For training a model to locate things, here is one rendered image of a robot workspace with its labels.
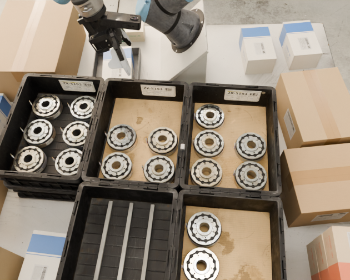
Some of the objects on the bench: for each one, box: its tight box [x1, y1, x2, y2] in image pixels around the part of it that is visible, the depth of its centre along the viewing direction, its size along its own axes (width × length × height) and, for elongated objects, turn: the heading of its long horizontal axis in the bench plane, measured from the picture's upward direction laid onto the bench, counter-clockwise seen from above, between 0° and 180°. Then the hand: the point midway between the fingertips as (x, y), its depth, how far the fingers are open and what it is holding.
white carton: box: [18, 230, 67, 280], centre depth 110 cm, size 20×12×9 cm, turn 174°
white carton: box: [278, 20, 323, 70], centre depth 153 cm, size 20×12×9 cm, turn 6°
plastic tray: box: [92, 47, 141, 79], centre depth 150 cm, size 27×20×5 cm
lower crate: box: [4, 184, 77, 202], centre depth 130 cm, size 40×30×12 cm
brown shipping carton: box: [275, 67, 350, 149], centre depth 130 cm, size 30×22×16 cm
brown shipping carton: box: [280, 142, 350, 228], centre depth 117 cm, size 30×22×16 cm
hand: (132, 59), depth 111 cm, fingers open, 14 cm apart
